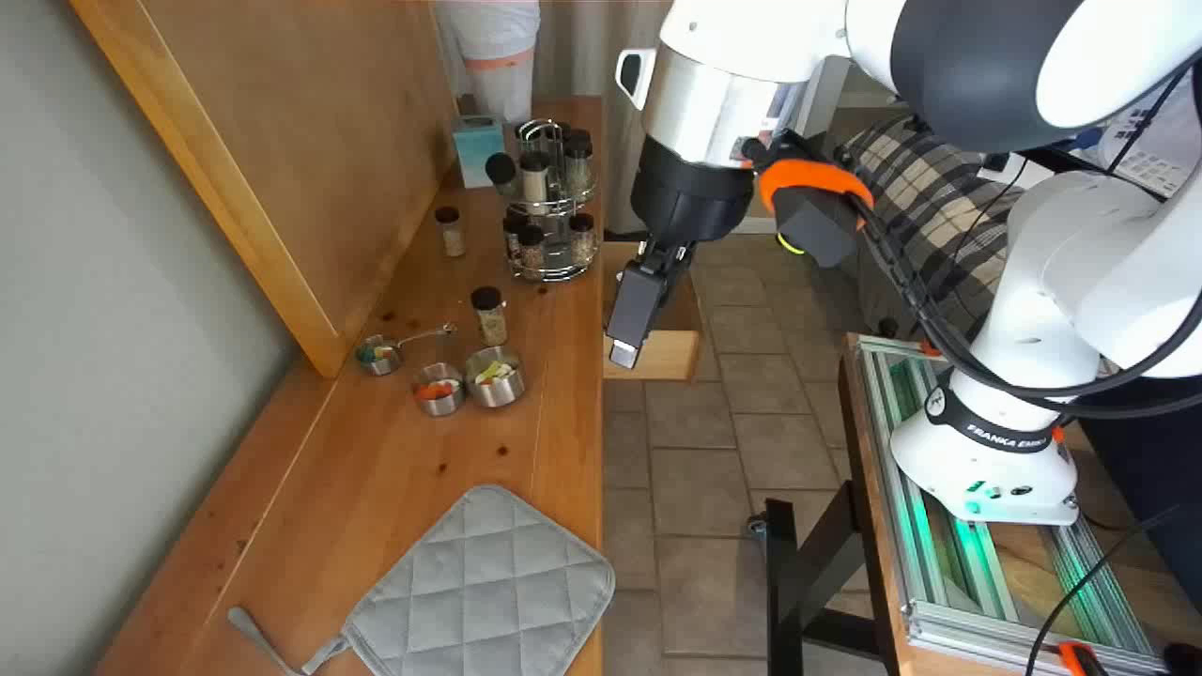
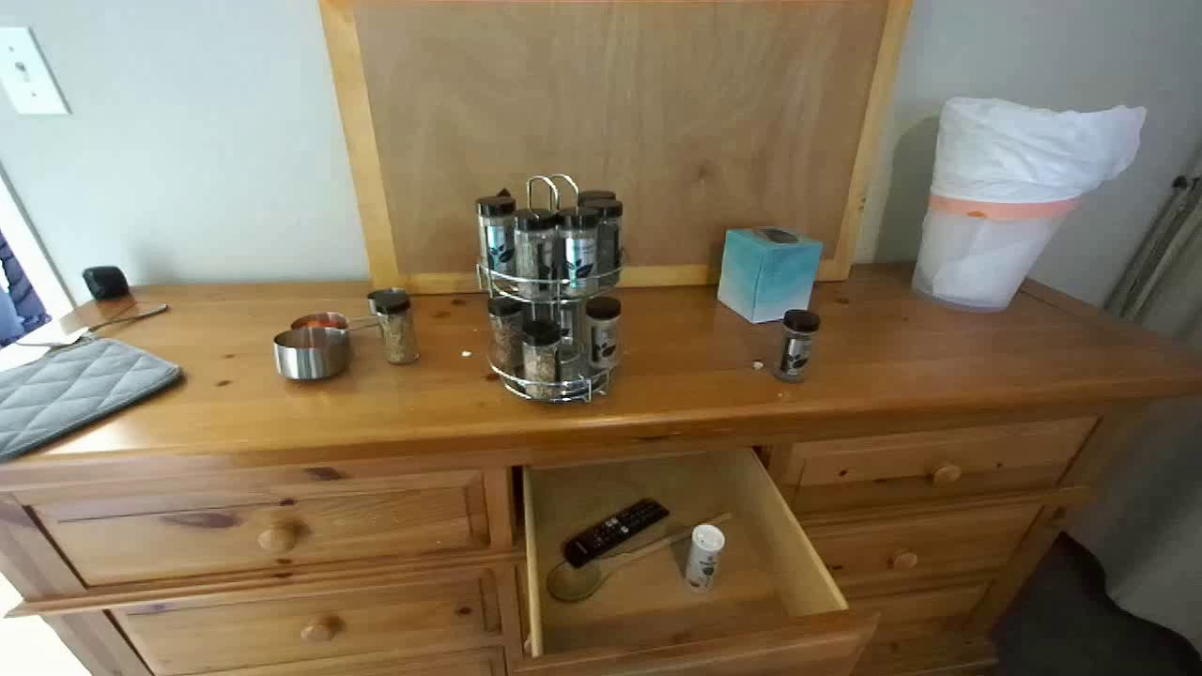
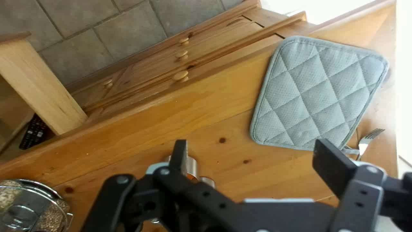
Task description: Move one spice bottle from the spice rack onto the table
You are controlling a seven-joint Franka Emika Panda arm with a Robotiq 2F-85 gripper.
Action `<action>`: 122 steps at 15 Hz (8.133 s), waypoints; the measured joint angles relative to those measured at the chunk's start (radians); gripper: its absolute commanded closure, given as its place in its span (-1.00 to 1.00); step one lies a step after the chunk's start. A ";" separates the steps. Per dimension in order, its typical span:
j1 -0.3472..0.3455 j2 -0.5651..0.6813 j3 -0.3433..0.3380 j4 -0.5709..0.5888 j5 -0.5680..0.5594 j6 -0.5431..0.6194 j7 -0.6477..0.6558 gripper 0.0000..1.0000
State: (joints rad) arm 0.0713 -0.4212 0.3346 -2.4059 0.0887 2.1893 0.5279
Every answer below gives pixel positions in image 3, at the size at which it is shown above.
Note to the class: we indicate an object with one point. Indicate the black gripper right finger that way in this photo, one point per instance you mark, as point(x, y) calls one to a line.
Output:
point(334, 168)

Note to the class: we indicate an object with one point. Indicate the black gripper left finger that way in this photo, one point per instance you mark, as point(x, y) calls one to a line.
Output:
point(178, 159)

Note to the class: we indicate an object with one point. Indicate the chrome revolving spice rack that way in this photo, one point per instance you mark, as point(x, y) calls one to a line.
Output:
point(32, 206)

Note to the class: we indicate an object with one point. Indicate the small steel measuring cup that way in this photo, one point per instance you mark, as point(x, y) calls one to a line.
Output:
point(189, 169)

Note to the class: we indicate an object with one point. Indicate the metal fork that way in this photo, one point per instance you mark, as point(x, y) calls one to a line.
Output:
point(362, 145)

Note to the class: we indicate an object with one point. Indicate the pine wooden dresser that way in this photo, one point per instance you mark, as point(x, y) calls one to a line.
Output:
point(213, 114)

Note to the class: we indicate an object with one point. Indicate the grey quilted pot holder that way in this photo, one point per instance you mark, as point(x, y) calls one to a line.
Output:
point(316, 89)

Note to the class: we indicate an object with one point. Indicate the black remote control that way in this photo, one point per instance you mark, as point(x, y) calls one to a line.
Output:
point(34, 134)

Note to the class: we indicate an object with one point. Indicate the open wooden drawer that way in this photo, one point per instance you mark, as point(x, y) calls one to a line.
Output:
point(26, 72)

